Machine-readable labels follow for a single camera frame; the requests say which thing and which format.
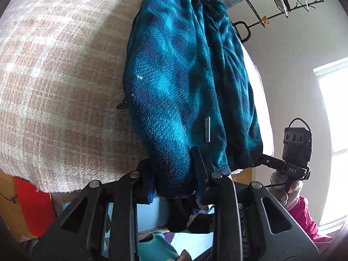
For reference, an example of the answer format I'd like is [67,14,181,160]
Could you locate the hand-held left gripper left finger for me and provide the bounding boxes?
[34,159,159,261]

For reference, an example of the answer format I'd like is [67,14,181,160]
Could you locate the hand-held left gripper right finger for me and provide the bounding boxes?
[190,146,320,261]

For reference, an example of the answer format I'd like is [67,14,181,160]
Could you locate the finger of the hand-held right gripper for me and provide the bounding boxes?
[255,153,288,171]

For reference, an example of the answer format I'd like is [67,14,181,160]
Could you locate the teal plaid fleece garment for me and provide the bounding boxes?
[122,0,265,199]

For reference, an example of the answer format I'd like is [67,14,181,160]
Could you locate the person's right hand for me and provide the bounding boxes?
[271,171,298,197]

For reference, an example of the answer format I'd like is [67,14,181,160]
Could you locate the light blue floor mat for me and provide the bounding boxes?
[137,198,214,254]

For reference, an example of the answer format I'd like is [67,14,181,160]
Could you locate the window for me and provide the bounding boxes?
[313,58,348,229]

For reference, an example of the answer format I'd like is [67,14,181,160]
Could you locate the person's dark sock foot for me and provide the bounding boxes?
[167,198,216,235]

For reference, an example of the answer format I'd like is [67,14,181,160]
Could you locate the teal plastic container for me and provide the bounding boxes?
[138,231,180,261]

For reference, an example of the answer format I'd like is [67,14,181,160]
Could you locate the person's striped trouser legs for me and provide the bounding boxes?
[194,203,251,261]

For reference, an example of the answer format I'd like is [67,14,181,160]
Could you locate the red folder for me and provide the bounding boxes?
[13,176,57,238]

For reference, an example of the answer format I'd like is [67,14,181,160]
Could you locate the black metal coat rack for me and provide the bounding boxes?
[208,0,326,44]

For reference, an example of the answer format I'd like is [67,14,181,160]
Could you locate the beige plaid blanket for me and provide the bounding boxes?
[0,0,274,194]

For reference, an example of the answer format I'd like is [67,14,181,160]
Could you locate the pink white hanging pouch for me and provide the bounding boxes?
[268,0,290,18]

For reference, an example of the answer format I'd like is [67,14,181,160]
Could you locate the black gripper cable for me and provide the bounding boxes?
[265,167,311,189]
[288,118,311,130]

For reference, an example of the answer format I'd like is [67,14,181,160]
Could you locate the black loop handle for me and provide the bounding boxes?
[233,21,251,44]

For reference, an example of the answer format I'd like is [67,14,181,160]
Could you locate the black floor cable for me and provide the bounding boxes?
[0,192,17,204]

